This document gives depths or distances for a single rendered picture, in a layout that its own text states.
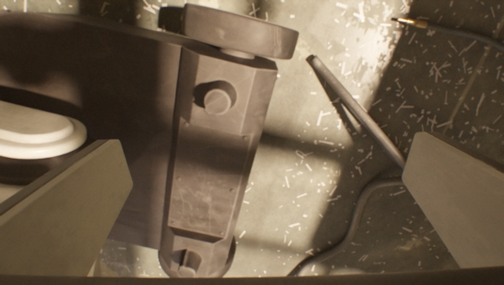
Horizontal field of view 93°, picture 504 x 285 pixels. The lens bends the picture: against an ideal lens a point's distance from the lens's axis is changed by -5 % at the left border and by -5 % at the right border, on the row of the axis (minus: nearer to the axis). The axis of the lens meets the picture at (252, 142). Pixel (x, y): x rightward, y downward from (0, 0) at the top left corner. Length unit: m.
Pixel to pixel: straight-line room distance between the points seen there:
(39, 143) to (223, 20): 0.28
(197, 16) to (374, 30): 0.37
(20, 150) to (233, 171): 0.29
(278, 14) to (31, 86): 0.48
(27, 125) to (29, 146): 0.04
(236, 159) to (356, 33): 0.37
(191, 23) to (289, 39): 0.15
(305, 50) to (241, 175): 0.30
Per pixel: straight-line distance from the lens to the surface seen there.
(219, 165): 0.45
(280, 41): 0.40
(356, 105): 0.57
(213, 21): 0.39
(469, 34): 0.71
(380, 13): 0.62
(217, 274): 0.67
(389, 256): 0.97
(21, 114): 0.47
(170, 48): 0.43
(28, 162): 0.40
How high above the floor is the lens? 0.58
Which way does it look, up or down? 65 degrees down
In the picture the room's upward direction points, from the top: 174 degrees counter-clockwise
